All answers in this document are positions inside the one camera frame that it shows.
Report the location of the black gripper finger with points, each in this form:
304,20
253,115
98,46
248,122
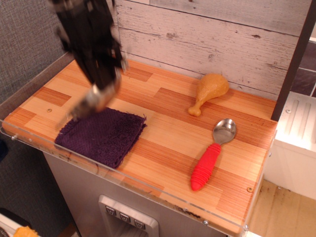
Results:
89,69
106,75

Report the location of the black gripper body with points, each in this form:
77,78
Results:
87,34

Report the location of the steel bowl with handles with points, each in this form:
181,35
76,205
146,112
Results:
94,101

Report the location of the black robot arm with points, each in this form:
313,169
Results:
77,5

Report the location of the purple cloth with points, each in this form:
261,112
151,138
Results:
106,137

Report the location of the toy chicken drumstick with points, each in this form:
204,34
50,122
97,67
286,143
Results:
210,86

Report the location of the grey toy fridge cabinet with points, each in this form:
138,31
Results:
81,190

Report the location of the silver dispenser panel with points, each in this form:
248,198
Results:
121,220

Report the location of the orange object bottom left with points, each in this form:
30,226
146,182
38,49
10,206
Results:
25,232

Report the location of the clear acrylic guard rail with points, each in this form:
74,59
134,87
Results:
160,164

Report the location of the spoon with red handle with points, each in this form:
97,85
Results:
223,132

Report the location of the dark vertical post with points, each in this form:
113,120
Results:
295,61

